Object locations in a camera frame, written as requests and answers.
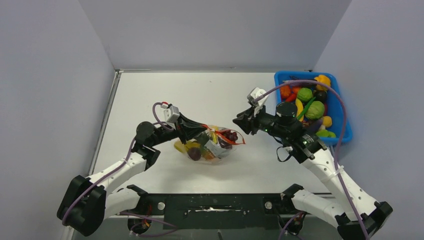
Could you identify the toy yellow banana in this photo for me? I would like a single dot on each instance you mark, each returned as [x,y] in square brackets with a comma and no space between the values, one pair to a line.
[300,110]

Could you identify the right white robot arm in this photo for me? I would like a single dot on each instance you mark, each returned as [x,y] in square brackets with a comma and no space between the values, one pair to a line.
[355,214]

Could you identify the toy yellow mango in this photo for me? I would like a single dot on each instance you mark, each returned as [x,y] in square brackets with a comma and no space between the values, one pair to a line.
[183,148]

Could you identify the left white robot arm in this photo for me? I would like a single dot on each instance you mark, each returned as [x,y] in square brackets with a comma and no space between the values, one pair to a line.
[84,205]

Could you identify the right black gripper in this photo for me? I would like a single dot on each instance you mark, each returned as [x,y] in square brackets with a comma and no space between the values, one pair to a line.
[247,121]

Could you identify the toy red chili pepper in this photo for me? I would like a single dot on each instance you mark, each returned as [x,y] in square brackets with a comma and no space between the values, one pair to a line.
[291,98]

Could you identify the toy light green cabbage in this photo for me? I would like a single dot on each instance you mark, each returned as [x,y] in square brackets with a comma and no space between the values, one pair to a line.
[315,111]

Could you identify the toy small yellow fruit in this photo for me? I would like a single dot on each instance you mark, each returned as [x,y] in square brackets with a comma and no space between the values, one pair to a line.
[327,121]

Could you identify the toy green lime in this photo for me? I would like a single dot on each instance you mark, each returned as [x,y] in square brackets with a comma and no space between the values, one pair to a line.
[323,133]

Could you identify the toy orange bell pepper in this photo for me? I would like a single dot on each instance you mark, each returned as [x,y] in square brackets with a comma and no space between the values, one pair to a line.
[323,79]

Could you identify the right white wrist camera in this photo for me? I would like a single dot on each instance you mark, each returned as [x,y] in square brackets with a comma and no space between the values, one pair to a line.
[257,98]

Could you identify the clear zip top bag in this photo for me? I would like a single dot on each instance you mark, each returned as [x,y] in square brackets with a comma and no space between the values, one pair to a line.
[209,146]

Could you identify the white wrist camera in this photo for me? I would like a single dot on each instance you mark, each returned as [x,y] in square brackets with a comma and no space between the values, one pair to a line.
[257,98]
[171,113]

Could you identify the toy dark avocado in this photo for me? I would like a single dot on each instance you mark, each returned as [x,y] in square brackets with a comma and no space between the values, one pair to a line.
[321,96]

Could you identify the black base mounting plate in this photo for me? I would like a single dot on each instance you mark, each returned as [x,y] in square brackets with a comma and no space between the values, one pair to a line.
[207,211]

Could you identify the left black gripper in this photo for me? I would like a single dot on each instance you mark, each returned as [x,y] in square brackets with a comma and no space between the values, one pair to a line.
[187,129]

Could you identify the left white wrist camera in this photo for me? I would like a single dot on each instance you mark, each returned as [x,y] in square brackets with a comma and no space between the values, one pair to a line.
[171,113]

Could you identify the toy green custard apple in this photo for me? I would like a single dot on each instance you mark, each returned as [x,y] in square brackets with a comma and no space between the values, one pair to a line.
[304,94]

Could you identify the toy dark passion fruit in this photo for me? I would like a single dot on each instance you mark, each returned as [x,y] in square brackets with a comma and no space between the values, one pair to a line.
[194,153]

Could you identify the toy green chili pepper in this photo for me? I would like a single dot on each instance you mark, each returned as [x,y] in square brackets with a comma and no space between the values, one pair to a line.
[306,107]

